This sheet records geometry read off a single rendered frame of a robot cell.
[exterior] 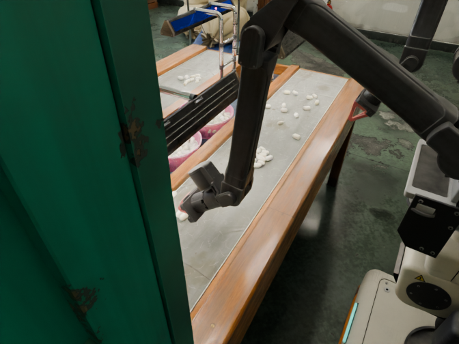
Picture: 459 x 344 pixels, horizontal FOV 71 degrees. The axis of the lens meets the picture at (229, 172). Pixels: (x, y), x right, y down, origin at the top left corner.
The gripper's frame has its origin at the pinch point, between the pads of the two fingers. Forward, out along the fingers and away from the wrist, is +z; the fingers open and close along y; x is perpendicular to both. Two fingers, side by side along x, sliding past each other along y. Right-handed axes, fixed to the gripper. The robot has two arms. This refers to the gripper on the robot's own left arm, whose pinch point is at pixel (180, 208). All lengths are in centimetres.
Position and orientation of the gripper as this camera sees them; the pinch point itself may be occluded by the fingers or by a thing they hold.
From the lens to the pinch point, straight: 100.8
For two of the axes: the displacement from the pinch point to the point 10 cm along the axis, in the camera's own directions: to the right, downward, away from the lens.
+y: -4.9, 5.4, -6.8
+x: 5.6, 8.0, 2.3
